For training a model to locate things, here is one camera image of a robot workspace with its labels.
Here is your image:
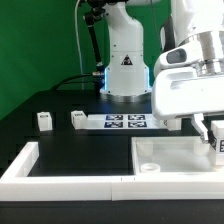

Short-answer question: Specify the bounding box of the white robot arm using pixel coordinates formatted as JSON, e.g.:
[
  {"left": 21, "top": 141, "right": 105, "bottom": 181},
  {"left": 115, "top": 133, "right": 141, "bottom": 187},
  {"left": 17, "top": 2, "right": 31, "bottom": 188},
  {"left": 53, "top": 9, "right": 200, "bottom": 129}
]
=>
[{"left": 84, "top": 0, "right": 224, "bottom": 142}]

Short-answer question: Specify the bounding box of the black cable bundle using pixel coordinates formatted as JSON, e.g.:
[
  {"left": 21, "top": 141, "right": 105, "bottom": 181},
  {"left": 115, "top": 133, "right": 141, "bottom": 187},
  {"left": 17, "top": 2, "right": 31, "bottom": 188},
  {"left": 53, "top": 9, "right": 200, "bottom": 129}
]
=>
[{"left": 49, "top": 0, "right": 106, "bottom": 92}]

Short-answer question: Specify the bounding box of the white sheet with markers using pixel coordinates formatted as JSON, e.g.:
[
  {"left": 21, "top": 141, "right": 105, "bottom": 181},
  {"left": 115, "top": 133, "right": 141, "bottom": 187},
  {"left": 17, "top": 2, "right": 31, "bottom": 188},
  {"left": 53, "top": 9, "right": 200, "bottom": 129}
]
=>
[{"left": 87, "top": 114, "right": 166, "bottom": 130}]

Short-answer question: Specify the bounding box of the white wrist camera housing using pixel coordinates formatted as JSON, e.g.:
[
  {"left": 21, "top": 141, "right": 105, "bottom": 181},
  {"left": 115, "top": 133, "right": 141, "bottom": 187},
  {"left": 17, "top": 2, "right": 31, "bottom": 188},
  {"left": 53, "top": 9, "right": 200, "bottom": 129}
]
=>
[{"left": 154, "top": 47, "right": 202, "bottom": 76}]

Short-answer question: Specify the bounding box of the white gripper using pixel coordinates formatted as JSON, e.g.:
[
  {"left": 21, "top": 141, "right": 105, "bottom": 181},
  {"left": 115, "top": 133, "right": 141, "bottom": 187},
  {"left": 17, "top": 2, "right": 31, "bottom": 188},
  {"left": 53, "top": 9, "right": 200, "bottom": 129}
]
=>
[{"left": 151, "top": 67, "right": 224, "bottom": 144}]

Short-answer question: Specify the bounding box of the white U-shaped obstacle frame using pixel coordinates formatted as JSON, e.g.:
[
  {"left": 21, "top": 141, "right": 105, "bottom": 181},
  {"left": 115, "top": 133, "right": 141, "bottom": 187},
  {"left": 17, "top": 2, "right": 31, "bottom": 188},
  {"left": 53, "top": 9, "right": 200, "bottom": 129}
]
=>
[{"left": 0, "top": 142, "right": 224, "bottom": 201}]

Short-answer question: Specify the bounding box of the white square tabletop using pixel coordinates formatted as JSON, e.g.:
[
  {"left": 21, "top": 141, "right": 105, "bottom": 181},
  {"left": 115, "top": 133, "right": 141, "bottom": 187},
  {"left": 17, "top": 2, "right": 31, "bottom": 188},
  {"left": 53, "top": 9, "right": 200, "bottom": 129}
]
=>
[{"left": 131, "top": 136, "right": 224, "bottom": 175}]

